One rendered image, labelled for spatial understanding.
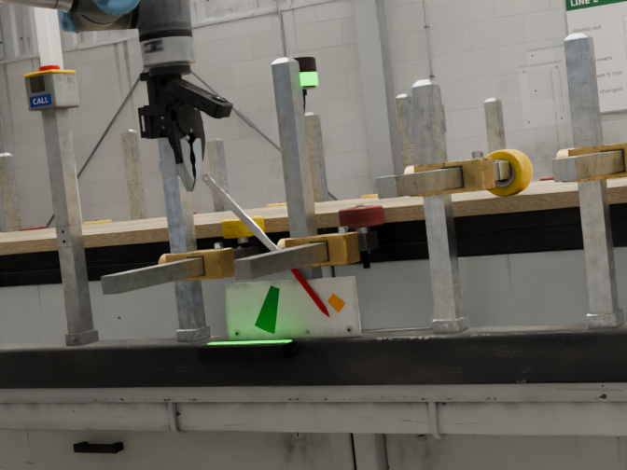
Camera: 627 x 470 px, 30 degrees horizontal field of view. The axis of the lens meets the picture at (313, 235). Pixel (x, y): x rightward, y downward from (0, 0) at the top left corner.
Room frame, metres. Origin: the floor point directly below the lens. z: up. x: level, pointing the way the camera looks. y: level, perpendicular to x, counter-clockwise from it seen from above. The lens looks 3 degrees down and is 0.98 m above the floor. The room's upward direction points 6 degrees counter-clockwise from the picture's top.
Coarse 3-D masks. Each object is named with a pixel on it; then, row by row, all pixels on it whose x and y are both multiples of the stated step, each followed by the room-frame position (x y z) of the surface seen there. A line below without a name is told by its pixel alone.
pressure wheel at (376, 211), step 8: (344, 208) 2.11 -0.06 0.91; (352, 208) 2.06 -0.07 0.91; (360, 208) 2.05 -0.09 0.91; (368, 208) 2.05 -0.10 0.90; (376, 208) 2.06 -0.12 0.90; (344, 216) 2.07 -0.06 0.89; (352, 216) 2.06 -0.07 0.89; (360, 216) 2.05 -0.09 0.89; (368, 216) 2.05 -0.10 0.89; (376, 216) 2.06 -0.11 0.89; (344, 224) 2.07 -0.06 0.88; (352, 224) 2.06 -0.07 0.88; (360, 224) 2.05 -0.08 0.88; (368, 224) 2.05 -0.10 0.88; (376, 224) 2.06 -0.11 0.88; (368, 256) 2.09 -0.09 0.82; (368, 264) 2.09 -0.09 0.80
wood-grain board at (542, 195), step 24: (480, 192) 2.37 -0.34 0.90; (528, 192) 2.07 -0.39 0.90; (552, 192) 1.96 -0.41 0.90; (576, 192) 1.94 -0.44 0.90; (624, 192) 1.90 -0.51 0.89; (216, 216) 2.71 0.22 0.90; (264, 216) 2.33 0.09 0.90; (336, 216) 2.16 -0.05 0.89; (384, 216) 2.11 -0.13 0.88; (408, 216) 2.09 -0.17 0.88; (456, 216) 2.05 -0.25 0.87; (0, 240) 2.75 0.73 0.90; (24, 240) 2.54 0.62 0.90; (48, 240) 2.50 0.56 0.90; (96, 240) 2.43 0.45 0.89; (120, 240) 2.40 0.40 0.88; (144, 240) 2.38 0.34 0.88; (168, 240) 2.35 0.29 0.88
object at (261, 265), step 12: (360, 240) 2.05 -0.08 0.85; (372, 240) 2.09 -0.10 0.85; (276, 252) 1.81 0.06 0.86; (288, 252) 1.83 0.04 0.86; (300, 252) 1.86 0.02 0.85; (312, 252) 1.89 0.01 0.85; (324, 252) 1.93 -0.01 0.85; (240, 264) 1.73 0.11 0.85; (252, 264) 1.73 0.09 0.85; (264, 264) 1.76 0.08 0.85; (276, 264) 1.79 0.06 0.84; (288, 264) 1.82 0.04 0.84; (300, 264) 1.86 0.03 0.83; (240, 276) 1.74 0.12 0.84; (252, 276) 1.73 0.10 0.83
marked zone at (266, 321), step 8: (272, 288) 1.99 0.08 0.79; (272, 296) 1.99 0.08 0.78; (264, 304) 2.00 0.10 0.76; (272, 304) 1.99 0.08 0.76; (264, 312) 2.00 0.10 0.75; (272, 312) 1.99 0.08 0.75; (264, 320) 2.00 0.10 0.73; (272, 320) 1.99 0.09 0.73; (264, 328) 2.00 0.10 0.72; (272, 328) 2.00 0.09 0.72
